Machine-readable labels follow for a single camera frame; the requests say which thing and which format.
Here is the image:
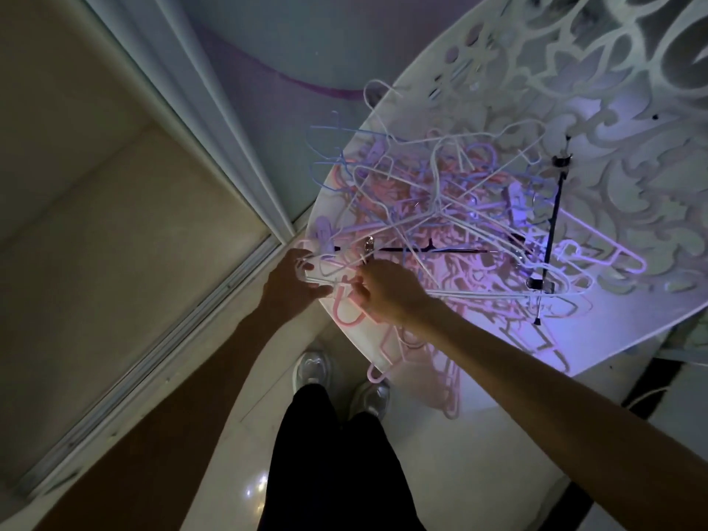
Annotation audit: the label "person's right hand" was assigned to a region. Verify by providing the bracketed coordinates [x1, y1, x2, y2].
[348, 258, 439, 330]

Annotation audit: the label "person's left hand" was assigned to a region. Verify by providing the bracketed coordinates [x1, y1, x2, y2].
[261, 247, 336, 322]

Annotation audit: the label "pink plastic clothes hanger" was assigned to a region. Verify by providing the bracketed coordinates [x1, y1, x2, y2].
[330, 276, 372, 329]

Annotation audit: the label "person's right forearm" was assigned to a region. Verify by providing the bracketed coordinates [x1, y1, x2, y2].
[401, 297, 708, 531]

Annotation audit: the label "person's left forearm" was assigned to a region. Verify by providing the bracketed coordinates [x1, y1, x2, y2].
[33, 304, 302, 531]

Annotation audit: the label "black clip trouser hanger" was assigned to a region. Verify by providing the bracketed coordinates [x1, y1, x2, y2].
[525, 152, 573, 326]
[331, 237, 534, 266]

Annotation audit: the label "pile of pastel clothes hangers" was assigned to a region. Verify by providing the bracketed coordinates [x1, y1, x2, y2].
[301, 80, 648, 421]

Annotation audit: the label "person's right grey shoe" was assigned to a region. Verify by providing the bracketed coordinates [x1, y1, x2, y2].
[348, 377, 391, 422]

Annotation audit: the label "black trousers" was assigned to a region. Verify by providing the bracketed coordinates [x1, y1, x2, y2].
[257, 383, 427, 531]

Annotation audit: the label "metal sliding door track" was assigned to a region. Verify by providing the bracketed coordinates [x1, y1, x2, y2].
[15, 236, 284, 495]

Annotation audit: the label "white round cutout-pattern table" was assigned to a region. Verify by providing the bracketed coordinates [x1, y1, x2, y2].
[304, 0, 708, 382]

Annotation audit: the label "white door frame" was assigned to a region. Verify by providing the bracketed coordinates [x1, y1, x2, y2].
[80, 0, 298, 245]

